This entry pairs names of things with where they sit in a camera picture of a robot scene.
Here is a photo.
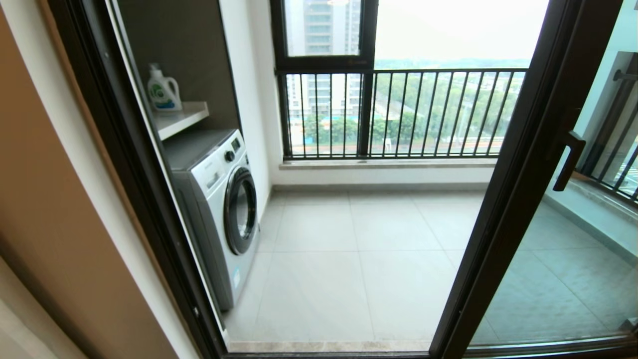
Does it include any dark framed sliding glass door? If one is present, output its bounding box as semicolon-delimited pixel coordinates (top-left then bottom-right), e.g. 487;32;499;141
430;0;638;359

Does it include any black handle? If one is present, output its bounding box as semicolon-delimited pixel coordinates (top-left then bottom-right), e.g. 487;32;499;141
552;131;587;192

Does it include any long marble window sill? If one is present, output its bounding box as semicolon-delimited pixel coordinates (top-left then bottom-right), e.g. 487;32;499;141
279;159;499;171

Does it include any white front-load washing machine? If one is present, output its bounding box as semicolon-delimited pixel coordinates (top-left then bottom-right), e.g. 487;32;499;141
163;129;261;311

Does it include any dark framed balcony window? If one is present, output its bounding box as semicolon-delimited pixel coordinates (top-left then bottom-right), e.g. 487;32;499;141
269;0;379;160

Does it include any long black balcony railing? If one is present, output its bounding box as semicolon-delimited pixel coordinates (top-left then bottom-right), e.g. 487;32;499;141
276;68;529;160

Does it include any white laundry detergent bottle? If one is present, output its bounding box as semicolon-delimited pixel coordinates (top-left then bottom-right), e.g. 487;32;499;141
147;63;183;112

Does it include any short marble window sill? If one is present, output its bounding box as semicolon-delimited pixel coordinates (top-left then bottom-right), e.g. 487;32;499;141
546;172;638;222

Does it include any short black balcony railing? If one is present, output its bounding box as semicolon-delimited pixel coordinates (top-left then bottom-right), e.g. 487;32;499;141
573;52;638;202

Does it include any white wall shelf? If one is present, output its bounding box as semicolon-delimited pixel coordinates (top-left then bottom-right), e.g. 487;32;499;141
152;101;210;141

